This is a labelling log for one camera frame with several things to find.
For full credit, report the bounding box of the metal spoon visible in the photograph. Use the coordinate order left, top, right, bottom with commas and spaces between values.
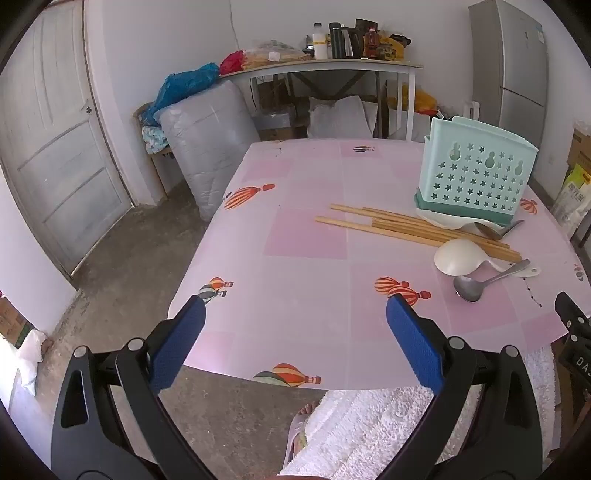
475, 220, 526, 241
454, 259, 532, 304

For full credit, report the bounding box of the pile of wooden chopsticks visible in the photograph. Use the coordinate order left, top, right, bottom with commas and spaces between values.
315, 203, 522, 262

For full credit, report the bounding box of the silver refrigerator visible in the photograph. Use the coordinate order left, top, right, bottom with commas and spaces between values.
468, 0, 550, 148

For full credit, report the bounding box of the steel electric kettle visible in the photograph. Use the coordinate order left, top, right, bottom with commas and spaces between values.
342, 28, 363, 59

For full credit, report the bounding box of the blue plastic bag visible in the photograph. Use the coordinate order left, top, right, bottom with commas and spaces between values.
152, 62, 221, 125

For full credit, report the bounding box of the white foam box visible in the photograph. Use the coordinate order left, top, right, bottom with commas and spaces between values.
388, 110, 433, 140

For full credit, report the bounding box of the black thermos flask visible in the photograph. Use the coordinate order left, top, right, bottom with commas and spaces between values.
329, 22, 345, 59

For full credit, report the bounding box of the white plastic bag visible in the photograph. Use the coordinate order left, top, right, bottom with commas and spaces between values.
16, 330, 48, 396

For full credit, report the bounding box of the brown cardboard box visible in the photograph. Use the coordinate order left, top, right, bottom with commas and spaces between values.
566, 120, 591, 171

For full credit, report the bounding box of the white fluffy towel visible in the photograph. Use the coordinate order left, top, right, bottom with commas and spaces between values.
277, 344, 561, 480

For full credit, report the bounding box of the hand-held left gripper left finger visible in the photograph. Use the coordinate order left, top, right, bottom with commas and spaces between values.
51, 295, 218, 480

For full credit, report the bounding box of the white leg side table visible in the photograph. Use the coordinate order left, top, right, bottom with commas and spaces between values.
219, 58, 424, 142

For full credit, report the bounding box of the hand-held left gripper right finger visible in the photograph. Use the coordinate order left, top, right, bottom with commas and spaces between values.
387, 293, 543, 480

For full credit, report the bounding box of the white plastic bottle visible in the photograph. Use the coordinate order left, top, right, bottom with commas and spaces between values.
313, 22, 329, 60

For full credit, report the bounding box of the yellow snack bag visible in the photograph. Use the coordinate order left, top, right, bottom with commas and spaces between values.
376, 34, 411, 62

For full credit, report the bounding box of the yellow green rice bag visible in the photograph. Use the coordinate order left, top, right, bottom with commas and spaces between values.
551, 164, 591, 237

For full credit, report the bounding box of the printed cardboard box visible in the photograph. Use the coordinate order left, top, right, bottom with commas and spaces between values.
0, 295, 38, 348

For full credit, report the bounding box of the white plastic rice scoop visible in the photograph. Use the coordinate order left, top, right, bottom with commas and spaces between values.
416, 207, 485, 232

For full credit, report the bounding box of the yellow plastic bag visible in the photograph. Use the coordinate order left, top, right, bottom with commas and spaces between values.
388, 83, 437, 114

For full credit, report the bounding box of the wooden chair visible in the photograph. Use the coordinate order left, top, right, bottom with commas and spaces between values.
133, 102, 174, 199

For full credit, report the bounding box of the red plastic bag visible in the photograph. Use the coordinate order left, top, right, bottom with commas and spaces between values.
218, 50, 245, 76

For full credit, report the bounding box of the grey wrapped mattress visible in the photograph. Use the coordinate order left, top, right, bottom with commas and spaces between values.
154, 82, 259, 221

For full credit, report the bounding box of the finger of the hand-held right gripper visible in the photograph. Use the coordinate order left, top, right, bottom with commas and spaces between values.
555, 292, 591, 331

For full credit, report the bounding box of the pink slipper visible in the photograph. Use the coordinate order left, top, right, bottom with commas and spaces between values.
284, 408, 309, 467

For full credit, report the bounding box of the patterned cloth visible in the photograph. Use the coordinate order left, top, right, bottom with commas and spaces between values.
141, 124, 170, 155

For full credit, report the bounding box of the clear bag of bread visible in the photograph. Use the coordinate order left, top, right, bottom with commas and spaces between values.
242, 41, 310, 70

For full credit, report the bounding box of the white plastic ladle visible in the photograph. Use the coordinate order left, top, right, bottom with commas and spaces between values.
434, 237, 541, 280

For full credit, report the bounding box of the mint green utensil holder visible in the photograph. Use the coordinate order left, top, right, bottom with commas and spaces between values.
414, 115, 539, 228

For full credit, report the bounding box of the grey cardboard box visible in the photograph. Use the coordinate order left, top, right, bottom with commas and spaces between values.
253, 104, 296, 133

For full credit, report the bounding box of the grey panel door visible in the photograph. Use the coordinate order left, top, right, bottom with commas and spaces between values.
0, 0, 136, 291

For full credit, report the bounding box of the white sack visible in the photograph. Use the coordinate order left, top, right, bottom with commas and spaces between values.
307, 96, 378, 139

